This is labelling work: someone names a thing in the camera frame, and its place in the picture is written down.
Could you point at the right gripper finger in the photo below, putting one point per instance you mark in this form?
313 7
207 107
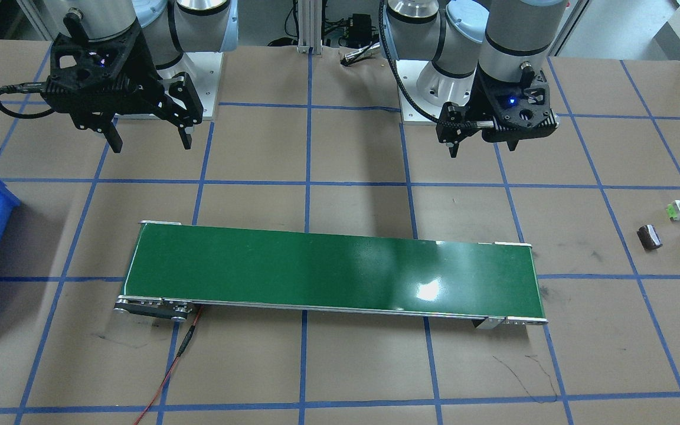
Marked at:
104 125
179 104

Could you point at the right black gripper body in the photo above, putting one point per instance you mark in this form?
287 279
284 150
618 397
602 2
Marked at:
146 72

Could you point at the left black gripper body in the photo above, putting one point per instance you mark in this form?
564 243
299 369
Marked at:
484 94

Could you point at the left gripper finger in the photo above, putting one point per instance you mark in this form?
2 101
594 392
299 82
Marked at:
453 126
513 144

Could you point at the dark brown cylindrical capacitor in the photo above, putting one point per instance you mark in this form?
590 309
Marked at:
649 238

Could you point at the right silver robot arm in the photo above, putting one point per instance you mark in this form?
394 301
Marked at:
173 30

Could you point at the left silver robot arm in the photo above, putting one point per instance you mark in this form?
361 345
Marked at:
500 35

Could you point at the green conveyor belt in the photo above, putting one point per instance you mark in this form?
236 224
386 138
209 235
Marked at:
174 267

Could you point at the aluminium frame post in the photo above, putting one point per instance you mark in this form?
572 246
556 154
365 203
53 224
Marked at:
310 32

